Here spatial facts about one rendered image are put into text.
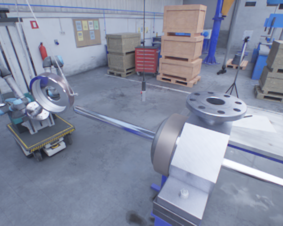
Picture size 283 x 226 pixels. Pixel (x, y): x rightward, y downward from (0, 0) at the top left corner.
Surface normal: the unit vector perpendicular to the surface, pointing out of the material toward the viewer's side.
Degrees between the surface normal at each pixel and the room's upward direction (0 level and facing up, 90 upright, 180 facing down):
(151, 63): 90
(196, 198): 0
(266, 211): 0
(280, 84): 90
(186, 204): 0
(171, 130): 29
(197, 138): 45
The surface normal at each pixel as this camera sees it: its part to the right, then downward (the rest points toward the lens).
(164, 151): -0.47, -0.02
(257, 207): 0.00, -0.87
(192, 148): -0.37, -0.31
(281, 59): -0.43, 0.45
